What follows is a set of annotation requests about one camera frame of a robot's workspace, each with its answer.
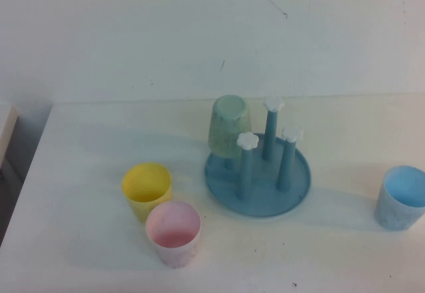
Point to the blue plastic cup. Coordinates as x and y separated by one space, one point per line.
395 213

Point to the green plastic cup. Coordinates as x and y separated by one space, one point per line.
229 123

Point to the yellow plastic cup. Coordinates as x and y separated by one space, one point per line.
146 180

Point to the blue cup stand white caps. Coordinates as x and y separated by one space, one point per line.
265 203

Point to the pink plastic cup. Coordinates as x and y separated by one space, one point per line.
172 240

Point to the white adjacent table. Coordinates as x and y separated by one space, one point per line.
8 130

